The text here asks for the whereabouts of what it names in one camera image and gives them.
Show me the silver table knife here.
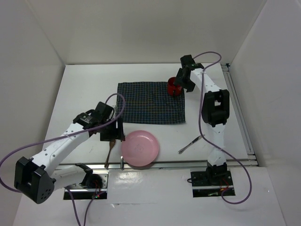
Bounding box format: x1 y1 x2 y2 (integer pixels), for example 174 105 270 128
178 136 203 154

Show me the brown wooden spoon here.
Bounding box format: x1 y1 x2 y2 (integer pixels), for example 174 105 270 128
104 139 116 168

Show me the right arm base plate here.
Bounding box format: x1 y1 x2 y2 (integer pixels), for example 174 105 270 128
187 171 235 198

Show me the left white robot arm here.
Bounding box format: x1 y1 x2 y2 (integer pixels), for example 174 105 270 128
14 102 125 204

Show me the red mug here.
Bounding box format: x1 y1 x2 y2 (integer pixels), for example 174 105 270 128
167 77 182 97

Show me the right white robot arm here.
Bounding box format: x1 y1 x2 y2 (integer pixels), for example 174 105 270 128
174 55 230 186

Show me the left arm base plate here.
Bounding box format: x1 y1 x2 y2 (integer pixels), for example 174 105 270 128
68 170 109 200

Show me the aluminium rail front edge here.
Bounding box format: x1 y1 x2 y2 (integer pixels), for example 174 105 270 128
56 156 259 170

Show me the dark checked cloth napkin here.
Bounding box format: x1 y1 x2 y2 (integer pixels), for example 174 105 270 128
116 81 185 125

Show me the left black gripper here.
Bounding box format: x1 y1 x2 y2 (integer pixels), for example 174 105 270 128
99 117 126 142

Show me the silver fork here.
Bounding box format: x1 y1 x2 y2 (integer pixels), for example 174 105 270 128
120 141 124 170

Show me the pink plastic plate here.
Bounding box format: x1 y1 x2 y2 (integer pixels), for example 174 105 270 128
121 130 159 167

